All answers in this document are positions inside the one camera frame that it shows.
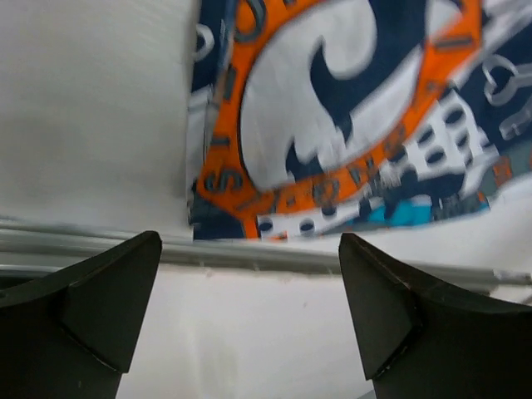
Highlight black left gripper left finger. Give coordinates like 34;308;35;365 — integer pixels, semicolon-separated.
1;231;162;398

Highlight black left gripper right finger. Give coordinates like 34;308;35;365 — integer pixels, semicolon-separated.
339;234;531;398

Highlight colourful patterned shorts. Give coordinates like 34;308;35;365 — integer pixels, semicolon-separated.
187;1;531;240

